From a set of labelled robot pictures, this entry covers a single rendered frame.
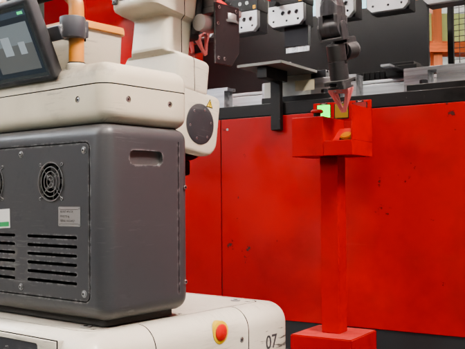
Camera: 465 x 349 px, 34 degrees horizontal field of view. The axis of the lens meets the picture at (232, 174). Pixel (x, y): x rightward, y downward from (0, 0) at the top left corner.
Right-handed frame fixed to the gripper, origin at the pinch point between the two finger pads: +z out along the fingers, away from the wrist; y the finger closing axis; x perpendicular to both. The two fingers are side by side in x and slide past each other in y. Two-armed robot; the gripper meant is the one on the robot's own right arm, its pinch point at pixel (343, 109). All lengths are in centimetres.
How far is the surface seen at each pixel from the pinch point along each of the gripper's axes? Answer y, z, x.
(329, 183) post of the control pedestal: -4.9, 21.6, 5.6
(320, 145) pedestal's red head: -6.9, 9.3, 6.0
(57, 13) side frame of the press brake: 33, -47, 138
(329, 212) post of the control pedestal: -7.2, 30.2, 5.8
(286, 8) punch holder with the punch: 47, -33, 38
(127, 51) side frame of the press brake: 53, -27, 120
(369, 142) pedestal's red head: 6.2, 11.8, -4.5
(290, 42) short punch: 47, -21, 38
